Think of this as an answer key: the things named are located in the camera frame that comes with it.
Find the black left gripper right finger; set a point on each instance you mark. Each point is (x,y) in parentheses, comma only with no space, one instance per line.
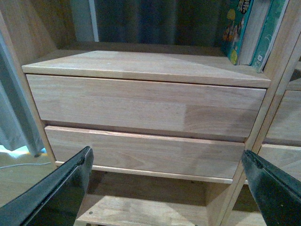
(276,193)

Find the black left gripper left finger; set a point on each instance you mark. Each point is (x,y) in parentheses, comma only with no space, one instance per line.
(56,199)

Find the right wooden shelf unit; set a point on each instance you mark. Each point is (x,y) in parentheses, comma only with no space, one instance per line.
(279,68)

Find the wooden shelf unit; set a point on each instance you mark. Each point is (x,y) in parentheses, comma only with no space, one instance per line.
(122,199)
(279,68)

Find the left wooden shelf unit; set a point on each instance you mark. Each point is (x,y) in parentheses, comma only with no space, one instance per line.
(122,199)

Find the lower right wooden drawer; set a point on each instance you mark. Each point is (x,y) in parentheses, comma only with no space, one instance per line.
(287,158)

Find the wooden drawer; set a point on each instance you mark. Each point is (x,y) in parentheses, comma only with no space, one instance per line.
(170,157)
(286,125)
(287,158)
(159,106)

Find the upper right wooden drawer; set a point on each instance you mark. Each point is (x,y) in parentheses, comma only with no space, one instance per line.
(286,125)

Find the lower left wooden drawer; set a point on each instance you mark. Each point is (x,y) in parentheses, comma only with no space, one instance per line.
(170,157)

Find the upper left wooden drawer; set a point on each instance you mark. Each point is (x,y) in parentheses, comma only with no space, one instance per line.
(159,106)

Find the green illustrated thick book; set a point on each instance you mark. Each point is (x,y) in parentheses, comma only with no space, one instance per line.
(245,19)

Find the thin green book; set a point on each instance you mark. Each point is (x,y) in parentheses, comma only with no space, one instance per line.
(268,34)

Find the white vertical post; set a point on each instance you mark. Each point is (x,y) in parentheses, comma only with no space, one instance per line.
(84,19)

